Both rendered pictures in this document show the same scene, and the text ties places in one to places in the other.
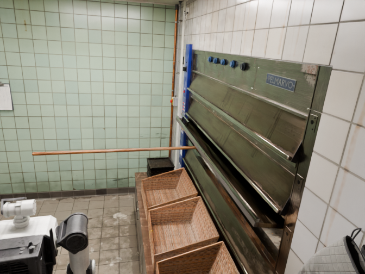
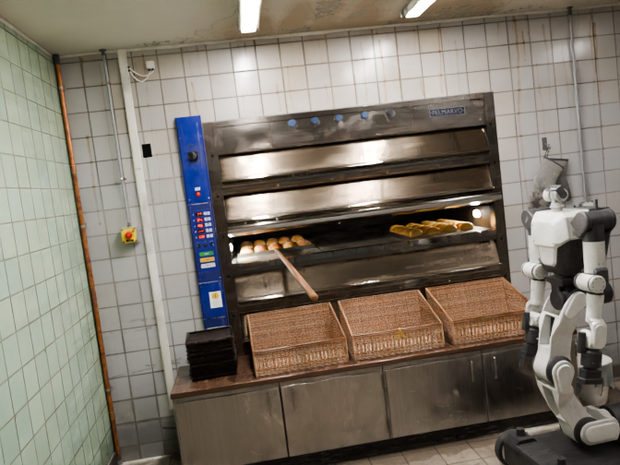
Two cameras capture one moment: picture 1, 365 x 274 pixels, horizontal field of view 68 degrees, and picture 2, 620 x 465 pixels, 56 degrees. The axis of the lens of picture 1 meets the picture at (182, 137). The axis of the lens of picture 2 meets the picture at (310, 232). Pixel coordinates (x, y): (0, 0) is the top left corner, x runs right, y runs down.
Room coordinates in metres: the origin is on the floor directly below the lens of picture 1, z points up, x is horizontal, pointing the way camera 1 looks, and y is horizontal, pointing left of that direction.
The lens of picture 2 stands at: (1.79, 3.59, 1.65)
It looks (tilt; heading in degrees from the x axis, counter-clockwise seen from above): 5 degrees down; 277
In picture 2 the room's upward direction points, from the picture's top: 7 degrees counter-clockwise
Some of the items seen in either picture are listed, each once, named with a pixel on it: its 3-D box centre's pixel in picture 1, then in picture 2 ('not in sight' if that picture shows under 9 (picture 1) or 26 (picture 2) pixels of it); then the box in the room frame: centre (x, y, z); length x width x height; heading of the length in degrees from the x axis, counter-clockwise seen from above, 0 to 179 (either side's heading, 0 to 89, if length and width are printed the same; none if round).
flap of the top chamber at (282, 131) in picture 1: (224, 98); (356, 153); (1.92, -0.28, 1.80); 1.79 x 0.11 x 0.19; 14
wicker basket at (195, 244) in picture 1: (179, 229); (388, 322); (1.84, -0.03, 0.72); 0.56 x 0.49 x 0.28; 12
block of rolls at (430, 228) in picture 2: not in sight; (429, 227); (1.46, -0.84, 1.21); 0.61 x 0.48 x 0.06; 104
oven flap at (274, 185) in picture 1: (220, 132); (361, 193); (1.92, -0.28, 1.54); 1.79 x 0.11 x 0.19; 14
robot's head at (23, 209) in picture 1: (21, 210); (554, 196); (0.97, 0.66, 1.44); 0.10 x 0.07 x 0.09; 108
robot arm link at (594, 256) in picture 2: not in sight; (592, 266); (0.89, 0.88, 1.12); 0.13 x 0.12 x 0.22; 104
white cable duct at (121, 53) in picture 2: (178, 104); (148, 233); (3.27, 0.07, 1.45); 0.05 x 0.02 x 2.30; 14
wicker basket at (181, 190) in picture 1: (167, 192); (295, 337); (2.41, 0.12, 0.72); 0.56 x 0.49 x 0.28; 15
